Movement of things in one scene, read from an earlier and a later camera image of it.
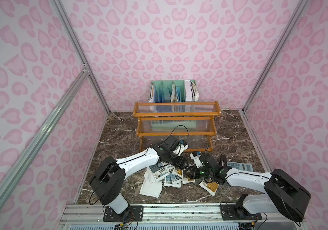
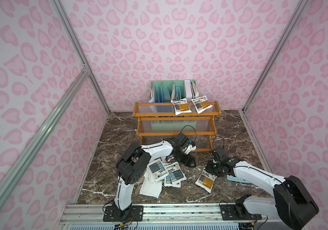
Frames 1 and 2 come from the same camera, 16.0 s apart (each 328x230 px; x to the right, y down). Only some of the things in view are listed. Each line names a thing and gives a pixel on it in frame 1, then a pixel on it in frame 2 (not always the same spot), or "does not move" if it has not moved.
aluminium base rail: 82,216 does not move
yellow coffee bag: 211,187 to 201,104
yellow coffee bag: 179,172 to 206,180
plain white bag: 149,187 does not move
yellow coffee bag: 186,176 to 181,106
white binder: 188,91 does not move
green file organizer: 164,91 does not move
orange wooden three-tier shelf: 192,121 does not move
